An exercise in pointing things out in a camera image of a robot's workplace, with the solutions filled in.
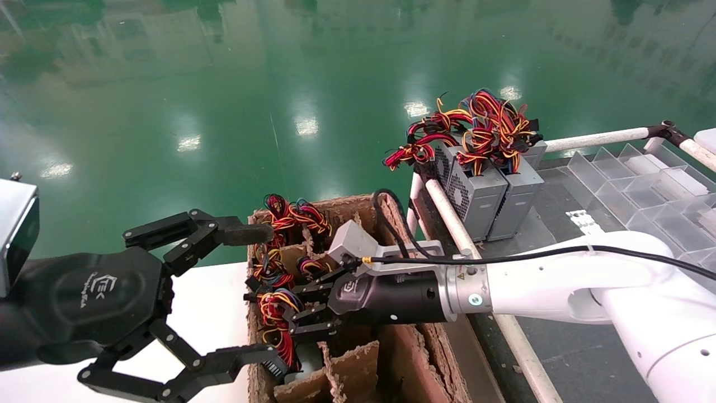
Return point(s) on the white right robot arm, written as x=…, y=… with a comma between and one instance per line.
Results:
x=559, y=280

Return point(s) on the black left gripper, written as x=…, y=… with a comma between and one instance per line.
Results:
x=84, y=296

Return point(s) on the black pipe joint connector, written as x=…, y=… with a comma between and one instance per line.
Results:
x=668, y=131

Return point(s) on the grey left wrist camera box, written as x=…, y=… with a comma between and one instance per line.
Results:
x=17, y=235

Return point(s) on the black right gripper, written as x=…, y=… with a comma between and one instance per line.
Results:
x=397, y=299

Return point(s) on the clear plastic compartment organizer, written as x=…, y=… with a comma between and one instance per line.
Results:
x=626, y=184

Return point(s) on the short white cart post pipe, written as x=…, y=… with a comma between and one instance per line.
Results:
x=653, y=144
x=414, y=210

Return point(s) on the white plastic block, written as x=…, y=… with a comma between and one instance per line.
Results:
x=706, y=139

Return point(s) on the brown cardboard divider box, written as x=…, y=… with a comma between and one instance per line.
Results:
x=414, y=358

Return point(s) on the long white cart rail pipe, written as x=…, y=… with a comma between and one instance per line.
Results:
x=447, y=210

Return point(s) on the white printed label strip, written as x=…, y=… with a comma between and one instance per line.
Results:
x=582, y=219

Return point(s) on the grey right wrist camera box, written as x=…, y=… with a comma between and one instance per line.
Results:
x=352, y=240

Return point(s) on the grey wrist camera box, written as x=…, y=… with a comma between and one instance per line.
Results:
x=352, y=240
x=17, y=235

